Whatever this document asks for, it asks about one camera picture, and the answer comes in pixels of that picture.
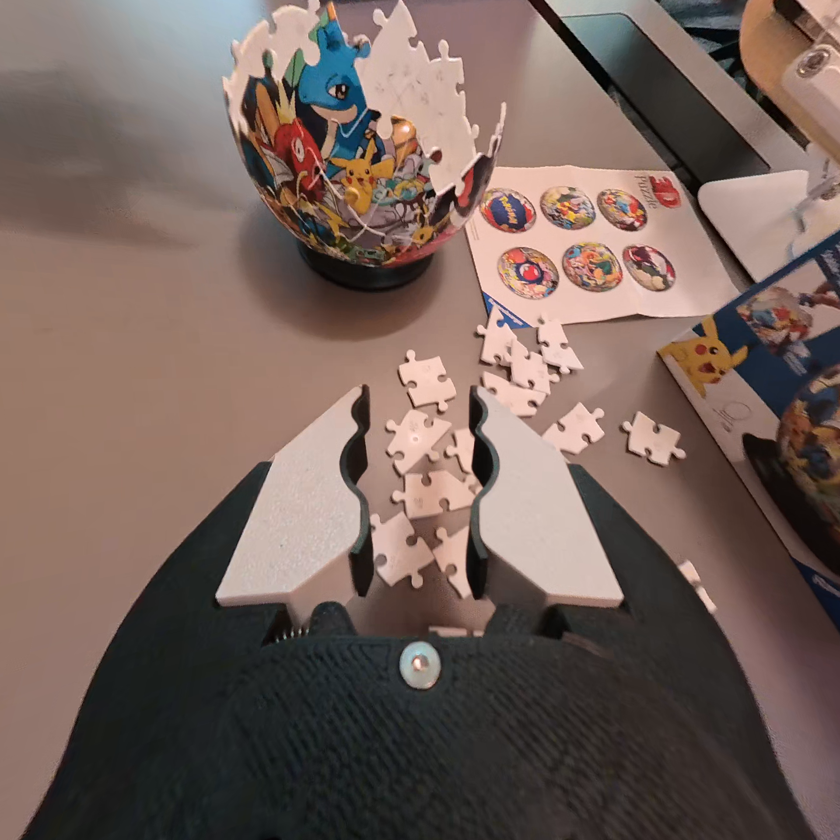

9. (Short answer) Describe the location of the colourful half-built puzzle ball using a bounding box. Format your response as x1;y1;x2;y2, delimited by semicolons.
222;0;508;263

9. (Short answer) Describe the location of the black round ball stand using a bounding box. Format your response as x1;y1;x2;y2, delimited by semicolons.
297;233;435;291

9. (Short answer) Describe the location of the black desk panel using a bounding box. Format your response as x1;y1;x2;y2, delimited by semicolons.
528;0;772;194

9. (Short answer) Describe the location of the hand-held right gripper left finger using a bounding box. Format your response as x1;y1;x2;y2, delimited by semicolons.
215;385;376;624

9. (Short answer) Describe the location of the clear acrylic holder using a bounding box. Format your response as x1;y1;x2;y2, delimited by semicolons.
781;46;840;231

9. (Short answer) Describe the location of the blue cardboard puzzle box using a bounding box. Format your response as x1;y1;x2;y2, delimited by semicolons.
658;230;840;608

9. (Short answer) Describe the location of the white flat stand base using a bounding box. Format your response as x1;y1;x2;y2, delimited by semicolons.
697;169;840;283

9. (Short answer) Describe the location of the wooden-edged sign board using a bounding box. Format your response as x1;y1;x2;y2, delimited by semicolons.
740;0;840;161

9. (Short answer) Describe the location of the pile of puzzle pieces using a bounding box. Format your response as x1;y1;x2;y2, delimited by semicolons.
369;307;718;637

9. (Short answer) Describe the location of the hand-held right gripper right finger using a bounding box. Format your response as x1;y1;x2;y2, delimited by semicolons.
467;385;624;624

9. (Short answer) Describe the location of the white printed paper leaflet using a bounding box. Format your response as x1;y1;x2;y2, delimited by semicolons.
465;164;741;326

